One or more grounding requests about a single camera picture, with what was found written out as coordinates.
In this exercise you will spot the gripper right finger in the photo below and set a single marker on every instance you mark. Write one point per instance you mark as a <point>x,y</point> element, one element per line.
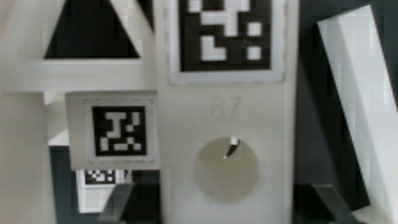
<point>335,204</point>

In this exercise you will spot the white chair back frame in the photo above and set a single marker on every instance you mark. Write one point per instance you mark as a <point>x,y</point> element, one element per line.
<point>216,104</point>

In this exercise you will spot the white U-shaped obstacle fence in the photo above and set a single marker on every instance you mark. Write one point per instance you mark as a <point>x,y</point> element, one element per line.
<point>371,108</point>

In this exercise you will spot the white chair leg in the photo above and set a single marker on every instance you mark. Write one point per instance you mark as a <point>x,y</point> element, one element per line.
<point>234,146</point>
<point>97,182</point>

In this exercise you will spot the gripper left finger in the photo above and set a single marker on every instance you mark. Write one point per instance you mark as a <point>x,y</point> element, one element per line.
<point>115,209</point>

